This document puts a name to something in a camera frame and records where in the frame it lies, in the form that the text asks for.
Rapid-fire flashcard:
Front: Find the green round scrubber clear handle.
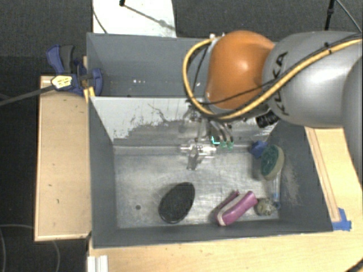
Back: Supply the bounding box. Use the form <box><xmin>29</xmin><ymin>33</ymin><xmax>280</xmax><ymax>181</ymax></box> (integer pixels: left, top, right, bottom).
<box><xmin>260</xmin><ymin>144</ymin><xmax>285</xmax><ymax>211</ymax></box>

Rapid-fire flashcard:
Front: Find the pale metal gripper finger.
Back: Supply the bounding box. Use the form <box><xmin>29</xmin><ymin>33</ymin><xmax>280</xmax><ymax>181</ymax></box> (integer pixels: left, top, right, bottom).
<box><xmin>185</xmin><ymin>151</ymin><xmax>204</xmax><ymax>171</ymax></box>
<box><xmin>179</xmin><ymin>143</ymin><xmax>200</xmax><ymax>155</ymax></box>

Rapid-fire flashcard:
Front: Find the grey metal bin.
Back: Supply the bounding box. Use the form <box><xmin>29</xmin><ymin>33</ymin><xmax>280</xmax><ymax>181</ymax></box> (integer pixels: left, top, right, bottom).
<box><xmin>86</xmin><ymin>32</ymin><xmax>334</xmax><ymax>249</ymax></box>

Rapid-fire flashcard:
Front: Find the grey-green speckled ball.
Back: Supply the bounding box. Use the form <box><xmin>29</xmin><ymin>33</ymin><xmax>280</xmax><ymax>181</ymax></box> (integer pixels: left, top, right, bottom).
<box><xmin>256</xmin><ymin>198</ymin><xmax>277</xmax><ymax>217</ymax></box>

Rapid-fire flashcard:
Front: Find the black cylinder on white bracket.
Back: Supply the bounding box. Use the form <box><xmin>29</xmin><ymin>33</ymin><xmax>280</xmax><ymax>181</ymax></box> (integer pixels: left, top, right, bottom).
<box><xmin>255</xmin><ymin>110</ymin><xmax>281</xmax><ymax>129</ymax></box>

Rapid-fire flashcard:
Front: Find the small blue object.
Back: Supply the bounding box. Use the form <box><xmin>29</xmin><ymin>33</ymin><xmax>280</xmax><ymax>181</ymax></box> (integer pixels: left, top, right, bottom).
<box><xmin>249</xmin><ymin>140</ymin><xmax>268</xmax><ymax>160</ymax></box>

